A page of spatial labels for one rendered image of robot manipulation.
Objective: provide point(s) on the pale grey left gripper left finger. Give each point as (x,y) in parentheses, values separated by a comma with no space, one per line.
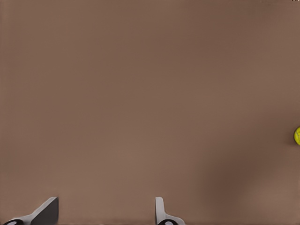
(45,212)

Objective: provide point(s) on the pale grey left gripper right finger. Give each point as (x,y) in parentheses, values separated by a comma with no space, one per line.
(160,211)

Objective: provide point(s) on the yellow-green round fruit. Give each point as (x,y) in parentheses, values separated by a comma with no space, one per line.
(297,136)

